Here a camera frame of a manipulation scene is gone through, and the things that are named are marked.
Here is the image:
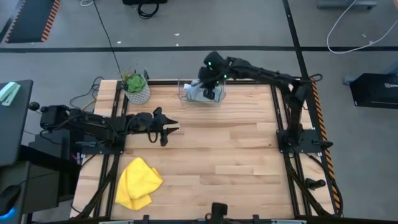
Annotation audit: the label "black equipment cabinet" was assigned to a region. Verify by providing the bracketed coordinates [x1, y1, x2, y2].
[0, 126, 82, 224]

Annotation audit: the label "mint green stapler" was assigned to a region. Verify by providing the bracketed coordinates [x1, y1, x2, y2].
[0, 82, 22, 107]

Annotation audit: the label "coiled black floor cable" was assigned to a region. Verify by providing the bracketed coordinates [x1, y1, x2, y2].
[137, 2, 160, 20]

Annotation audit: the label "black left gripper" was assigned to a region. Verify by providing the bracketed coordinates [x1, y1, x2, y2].
[152, 107, 180, 147]

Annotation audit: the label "orange black hazard strip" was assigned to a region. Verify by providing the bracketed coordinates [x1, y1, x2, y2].
[310, 77, 342, 217]

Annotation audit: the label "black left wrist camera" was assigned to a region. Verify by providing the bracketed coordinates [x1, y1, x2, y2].
[135, 112, 154, 131]

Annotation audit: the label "black mat with orange edge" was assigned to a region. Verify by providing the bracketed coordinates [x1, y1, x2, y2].
[0, 0, 62, 44]

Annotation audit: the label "black left camera cable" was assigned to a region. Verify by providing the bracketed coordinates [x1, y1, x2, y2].
[147, 124, 160, 144]

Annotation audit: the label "black box with white logo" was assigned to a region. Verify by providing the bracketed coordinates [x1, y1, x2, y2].
[349, 73, 398, 110]

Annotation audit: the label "black side desk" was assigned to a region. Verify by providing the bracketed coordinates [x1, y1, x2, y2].
[0, 80, 34, 167]

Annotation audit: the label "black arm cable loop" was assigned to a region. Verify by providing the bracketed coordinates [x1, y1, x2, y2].
[306, 73, 323, 84]

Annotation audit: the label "clear plastic bin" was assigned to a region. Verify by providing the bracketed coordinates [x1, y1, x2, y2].
[178, 73, 228, 108]

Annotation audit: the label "small black boxy object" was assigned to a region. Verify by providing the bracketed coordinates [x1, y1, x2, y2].
[205, 202, 229, 224]

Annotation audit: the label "light blue microfiber towel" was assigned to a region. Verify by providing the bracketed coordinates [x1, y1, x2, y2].
[186, 80, 224, 103]

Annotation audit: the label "tangled black cables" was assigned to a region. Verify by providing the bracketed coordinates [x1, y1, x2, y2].
[70, 76, 105, 111]

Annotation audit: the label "succulent in patterned white pot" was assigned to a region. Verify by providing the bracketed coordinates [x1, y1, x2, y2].
[121, 70, 151, 106]

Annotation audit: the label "yellow microfiber towel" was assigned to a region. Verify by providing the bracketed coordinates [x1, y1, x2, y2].
[115, 157, 164, 211]

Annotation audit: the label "black aluminium table frame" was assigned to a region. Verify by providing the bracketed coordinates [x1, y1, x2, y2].
[74, 77, 343, 224]

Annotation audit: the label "black clamp handle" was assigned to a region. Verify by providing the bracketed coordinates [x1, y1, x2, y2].
[304, 177, 326, 191]

